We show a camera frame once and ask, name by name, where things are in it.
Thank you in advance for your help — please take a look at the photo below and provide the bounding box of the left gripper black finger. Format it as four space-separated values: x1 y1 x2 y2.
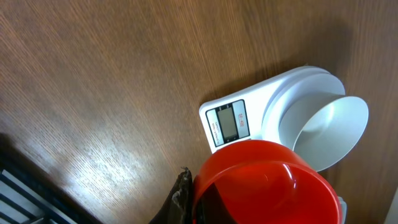
149 167 193 224

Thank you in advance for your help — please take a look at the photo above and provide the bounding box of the orange measuring scoop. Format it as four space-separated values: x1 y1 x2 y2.
193 140 343 224

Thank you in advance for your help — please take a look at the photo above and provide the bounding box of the white digital kitchen scale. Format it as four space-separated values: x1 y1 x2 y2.
199 66 345 153

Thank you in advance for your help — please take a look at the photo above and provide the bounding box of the black white base rack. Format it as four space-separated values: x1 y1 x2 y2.
1 155 99 224

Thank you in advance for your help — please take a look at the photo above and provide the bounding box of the white round bowl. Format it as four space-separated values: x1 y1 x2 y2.
279 93 369 172

